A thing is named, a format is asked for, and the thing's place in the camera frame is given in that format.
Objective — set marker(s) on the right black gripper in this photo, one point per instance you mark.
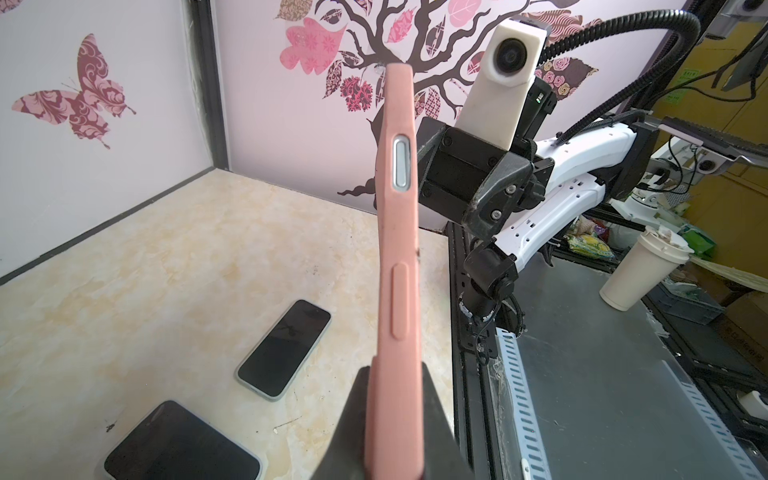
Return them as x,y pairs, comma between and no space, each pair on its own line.
475,184

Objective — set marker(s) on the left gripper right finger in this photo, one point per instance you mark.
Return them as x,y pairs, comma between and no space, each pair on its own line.
442,455

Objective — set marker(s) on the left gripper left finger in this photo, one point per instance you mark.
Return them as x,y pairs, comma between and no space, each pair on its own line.
344,458

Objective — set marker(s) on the black phone lying sideways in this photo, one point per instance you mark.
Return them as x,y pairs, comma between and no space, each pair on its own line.
171,442

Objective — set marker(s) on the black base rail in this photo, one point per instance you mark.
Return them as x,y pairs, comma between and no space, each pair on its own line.
474,416

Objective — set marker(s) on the white paper coffee cup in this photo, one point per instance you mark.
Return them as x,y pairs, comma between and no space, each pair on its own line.
655,254

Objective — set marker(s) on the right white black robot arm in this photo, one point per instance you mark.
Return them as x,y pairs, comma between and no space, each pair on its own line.
604,161

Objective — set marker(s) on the white slotted cable duct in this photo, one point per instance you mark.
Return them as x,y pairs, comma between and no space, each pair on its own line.
533,459

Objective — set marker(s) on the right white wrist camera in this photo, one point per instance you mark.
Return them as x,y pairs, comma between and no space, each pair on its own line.
493,107

